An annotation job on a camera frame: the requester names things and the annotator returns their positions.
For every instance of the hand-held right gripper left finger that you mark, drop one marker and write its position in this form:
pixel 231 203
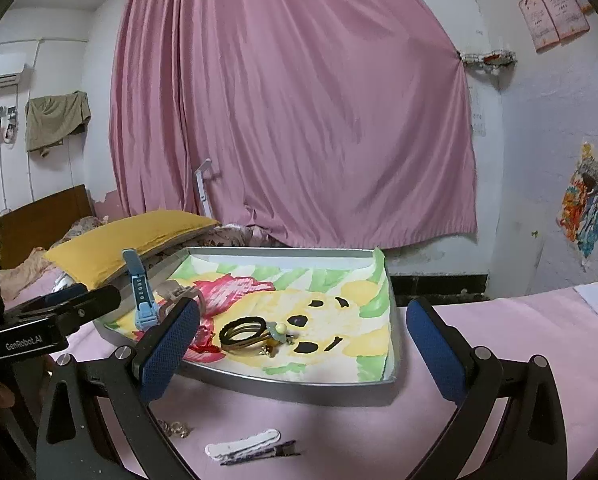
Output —
pixel 171 350

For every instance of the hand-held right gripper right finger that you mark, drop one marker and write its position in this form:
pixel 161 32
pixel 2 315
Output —
pixel 436 350

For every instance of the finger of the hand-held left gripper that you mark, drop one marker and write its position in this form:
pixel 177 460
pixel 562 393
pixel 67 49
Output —
pixel 64 294
pixel 99 300

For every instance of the light blue watch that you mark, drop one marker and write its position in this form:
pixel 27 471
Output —
pixel 144 305

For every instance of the beige hair claw clip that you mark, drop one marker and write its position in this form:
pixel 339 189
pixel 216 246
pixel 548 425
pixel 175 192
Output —
pixel 171 292

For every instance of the brown looped hair band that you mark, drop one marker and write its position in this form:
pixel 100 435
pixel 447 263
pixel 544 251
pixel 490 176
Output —
pixel 239 345

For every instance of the white scalloped hairpin card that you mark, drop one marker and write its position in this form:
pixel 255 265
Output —
pixel 219 450

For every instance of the grey shallow box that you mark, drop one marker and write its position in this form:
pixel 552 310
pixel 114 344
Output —
pixel 289 392

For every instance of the floral pillow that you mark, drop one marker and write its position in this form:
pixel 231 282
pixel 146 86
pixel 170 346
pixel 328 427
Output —
pixel 66 282

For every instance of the peach blanket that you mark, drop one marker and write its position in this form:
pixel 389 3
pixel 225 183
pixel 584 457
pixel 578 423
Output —
pixel 24 270

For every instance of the yellow pillow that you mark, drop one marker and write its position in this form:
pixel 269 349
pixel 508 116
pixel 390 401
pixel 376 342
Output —
pixel 129 240

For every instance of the brown wooden headboard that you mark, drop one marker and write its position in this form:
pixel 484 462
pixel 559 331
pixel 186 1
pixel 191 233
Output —
pixel 44 220

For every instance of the painted cloth box lining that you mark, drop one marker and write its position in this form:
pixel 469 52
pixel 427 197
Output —
pixel 339 310

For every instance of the pink bed sheet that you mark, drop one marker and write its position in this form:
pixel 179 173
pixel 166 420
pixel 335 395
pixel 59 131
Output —
pixel 329 440

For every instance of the white folding desk lamp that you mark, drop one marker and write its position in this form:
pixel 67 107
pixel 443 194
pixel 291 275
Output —
pixel 202 190

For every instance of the loose white papers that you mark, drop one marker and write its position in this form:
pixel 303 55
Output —
pixel 596 305

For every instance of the olive hanging cloth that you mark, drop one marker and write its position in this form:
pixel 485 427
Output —
pixel 54 120

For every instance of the pink curtain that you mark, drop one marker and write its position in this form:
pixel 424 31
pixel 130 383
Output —
pixel 299 110

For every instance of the white wall-mounted device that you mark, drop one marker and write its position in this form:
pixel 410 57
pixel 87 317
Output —
pixel 5 127

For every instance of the colourful figure wall poster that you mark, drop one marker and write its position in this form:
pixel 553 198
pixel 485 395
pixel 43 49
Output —
pixel 589 200

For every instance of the white wall calendar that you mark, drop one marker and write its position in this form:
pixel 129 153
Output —
pixel 477 115

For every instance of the cluster of wall certificates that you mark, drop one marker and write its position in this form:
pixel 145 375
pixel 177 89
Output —
pixel 549 10

